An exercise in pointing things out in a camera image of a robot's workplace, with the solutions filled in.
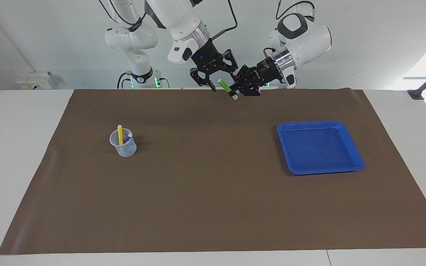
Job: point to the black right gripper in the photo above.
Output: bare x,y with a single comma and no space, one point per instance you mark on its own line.
209,59

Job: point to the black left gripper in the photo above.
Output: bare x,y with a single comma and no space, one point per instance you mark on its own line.
268,72

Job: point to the green pen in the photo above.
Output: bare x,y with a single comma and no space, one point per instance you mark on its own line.
225,85

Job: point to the purple pen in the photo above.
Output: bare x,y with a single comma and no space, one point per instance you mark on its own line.
127,139

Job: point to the yellow pen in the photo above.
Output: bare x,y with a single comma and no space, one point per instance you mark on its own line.
120,135

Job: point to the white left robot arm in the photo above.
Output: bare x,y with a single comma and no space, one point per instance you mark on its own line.
309,37

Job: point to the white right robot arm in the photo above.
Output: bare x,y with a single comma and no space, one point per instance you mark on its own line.
176,18

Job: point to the blue plastic tray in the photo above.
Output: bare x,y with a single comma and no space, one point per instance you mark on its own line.
316,147

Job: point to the brown table mat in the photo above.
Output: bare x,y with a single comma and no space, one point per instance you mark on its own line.
213,184

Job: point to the translucent plastic pen cup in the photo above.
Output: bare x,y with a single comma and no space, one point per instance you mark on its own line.
126,149

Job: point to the white wall socket box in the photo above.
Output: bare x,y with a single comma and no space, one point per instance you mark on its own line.
33,79

